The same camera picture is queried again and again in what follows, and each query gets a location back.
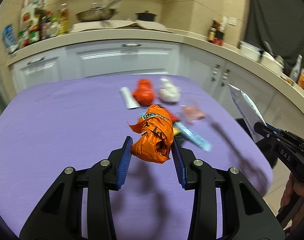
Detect orange snack wrapper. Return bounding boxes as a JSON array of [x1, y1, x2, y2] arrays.
[[129, 105, 174, 164]]

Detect white paper strip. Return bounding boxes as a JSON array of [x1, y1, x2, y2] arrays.
[[120, 87, 140, 109]]

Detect red plastic bag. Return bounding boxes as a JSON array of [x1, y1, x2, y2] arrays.
[[132, 79, 155, 106]]

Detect white kitchen cabinets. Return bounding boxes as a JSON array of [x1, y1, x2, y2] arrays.
[[8, 40, 304, 138]]

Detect right hand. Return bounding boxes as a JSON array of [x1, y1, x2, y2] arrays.
[[280, 173, 304, 232]]

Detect white spray cleaner bottle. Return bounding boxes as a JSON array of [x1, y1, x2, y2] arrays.
[[289, 55, 302, 83]]

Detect white rectangular container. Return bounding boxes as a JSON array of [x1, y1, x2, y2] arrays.
[[239, 41, 261, 62], [260, 51, 283, 75]]

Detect light blue blister pack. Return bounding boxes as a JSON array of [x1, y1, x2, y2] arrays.
[[174, 121, 212, 152]]

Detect pink crumpled wrapper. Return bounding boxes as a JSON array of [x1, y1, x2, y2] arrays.
[[180, 99, 206, 125]]

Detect purple table cloth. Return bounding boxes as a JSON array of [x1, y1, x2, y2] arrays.
[[0, 75, 273, 239]]

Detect white crumpled plastic bag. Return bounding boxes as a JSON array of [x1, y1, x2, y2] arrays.
[[159, 77, 181, 103]]

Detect red black utensil holder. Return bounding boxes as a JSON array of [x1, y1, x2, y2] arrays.
[[213, 29, 225, 46]]

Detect dark sauce bottle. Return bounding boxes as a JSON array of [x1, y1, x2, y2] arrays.
[[208, 20, 217, 43]]

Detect black cooking pot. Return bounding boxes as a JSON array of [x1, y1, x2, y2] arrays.
[[136, 10, 157, 22]]

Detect blue white snack bag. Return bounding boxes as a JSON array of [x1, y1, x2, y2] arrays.
[[2, 24, 18, 54]]

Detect white spice rack with bottles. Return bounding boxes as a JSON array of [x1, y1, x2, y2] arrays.
[[18, 0, 59, 48]]

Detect beige stove cover cloth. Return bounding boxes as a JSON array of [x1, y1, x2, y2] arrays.
[[70, 20, 170, 33]]

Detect yellow cooking oil bottle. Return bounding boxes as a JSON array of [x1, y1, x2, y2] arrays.
[[58, 3, 69, 35]]

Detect steel wok pan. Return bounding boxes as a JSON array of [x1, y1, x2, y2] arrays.
[[76, 0, 121, 22]]

